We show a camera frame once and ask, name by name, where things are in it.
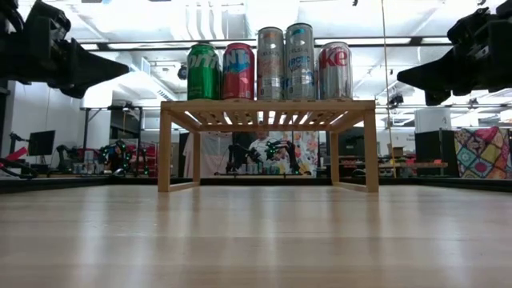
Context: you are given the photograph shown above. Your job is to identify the black cabinet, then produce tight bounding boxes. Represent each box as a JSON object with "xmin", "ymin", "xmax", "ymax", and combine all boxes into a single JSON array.
[{"xmin": 414, "ymin": 128, "xmax": 460, "ymax": 178}]

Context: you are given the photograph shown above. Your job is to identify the silver Diet Coke can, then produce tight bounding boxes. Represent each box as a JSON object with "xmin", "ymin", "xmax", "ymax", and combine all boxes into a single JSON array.
[{"xmin": 318, "ymin": 41, "xmax": 354, "ymax": 101}]

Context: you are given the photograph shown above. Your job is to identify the red background object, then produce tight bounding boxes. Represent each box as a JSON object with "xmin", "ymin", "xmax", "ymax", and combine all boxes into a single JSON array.
[{"xmin": 0, "ymin": 146, "xmax": 30, "ymax": 163}]

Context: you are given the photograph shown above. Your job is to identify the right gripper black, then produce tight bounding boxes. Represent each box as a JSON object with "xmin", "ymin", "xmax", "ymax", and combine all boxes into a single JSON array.
[{"xmin": 396, "ymin": 0, "xmax": 512, "ymax": 107}]

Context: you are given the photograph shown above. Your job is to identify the colourful patchwork cloth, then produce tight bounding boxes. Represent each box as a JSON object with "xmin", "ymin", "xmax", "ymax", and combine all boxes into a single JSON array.
[{"xmin": 454, "ymin": 126, "xmax": 512, "ymax": 180}]

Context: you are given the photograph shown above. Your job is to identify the white box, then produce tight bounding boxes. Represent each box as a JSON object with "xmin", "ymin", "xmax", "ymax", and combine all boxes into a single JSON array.
[{"xmin": 414, "ymin": 107, "xmax": 452, "ymax": 133}]

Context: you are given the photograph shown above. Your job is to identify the orange Fanta can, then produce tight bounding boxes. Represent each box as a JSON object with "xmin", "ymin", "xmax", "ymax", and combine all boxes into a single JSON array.
[{"xmin": 222, "ymin": 42, "xmax": 256, "ymax": 101}]

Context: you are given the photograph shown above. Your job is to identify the black computer monitor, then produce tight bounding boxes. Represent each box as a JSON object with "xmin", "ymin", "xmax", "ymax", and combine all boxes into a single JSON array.
[{"xmin": 26, "ymin": 130, "xmax": 57, "ymax": 157}]

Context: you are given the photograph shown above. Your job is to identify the green Sprite can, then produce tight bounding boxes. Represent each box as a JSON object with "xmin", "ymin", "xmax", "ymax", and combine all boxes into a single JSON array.
[{"xmin": 186, "ymin": 42, "xmax": 222, "ymax": 101}]

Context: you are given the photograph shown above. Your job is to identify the wooden slatted shelf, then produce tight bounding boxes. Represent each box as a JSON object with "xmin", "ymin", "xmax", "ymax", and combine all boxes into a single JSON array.
[{"xmin": 157, "ymin": 99, "xmax": 380, "ymax": 194}]

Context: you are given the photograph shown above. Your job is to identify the white hanging cloth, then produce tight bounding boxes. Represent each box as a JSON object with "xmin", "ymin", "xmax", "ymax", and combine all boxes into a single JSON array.
[{"xmin": 182, "ymin": 131, "xmax": 234, "ymax": 178}]

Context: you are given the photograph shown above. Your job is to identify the black metal table frame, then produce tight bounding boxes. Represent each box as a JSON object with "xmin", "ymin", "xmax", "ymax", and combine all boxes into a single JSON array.
[{"xmin": 0, "ymin": 174, "xmax": 512, "ymax": 193}]

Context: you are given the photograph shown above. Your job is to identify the person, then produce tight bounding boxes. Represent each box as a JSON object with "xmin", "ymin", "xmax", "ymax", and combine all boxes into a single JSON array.
[{"xmin": 250, "ymin": 130, "xmax": 287, "ymax": 174}]

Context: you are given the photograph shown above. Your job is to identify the white Celsius slim can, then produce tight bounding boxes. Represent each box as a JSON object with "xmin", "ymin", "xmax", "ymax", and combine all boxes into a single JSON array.
[
  {"xmin": 256, "ymin": 26, "xmax": 286, "ymax": 101},
  {"xmin": 284, "ymin": 22, "xmax": 316, "ymax": 101}
]

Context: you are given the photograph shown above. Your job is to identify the background table black legs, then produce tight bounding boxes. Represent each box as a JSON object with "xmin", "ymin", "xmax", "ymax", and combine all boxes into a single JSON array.
[{"xmin": 78, "ymin": 104, "xmax": 144, "ymax": 177}]

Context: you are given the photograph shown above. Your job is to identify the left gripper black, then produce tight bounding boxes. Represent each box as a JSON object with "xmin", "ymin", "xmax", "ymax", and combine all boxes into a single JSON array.
[{"xmin": 0, "ymin": 0, "xmax": 130, "ymax": 99}]

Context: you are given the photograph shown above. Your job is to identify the thin hanging cable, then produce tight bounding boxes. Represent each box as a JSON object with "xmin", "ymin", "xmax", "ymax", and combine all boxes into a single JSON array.
[{"xmin": 379, "ymin": 0, "xmax": 397, "ymax": 178}]

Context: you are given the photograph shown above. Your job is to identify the colourful printed banner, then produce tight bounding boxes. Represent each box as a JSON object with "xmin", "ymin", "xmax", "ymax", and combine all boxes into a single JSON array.
[{"xmin": 279, "ymin": 130, "xmax": 320, "ymax": 177}]

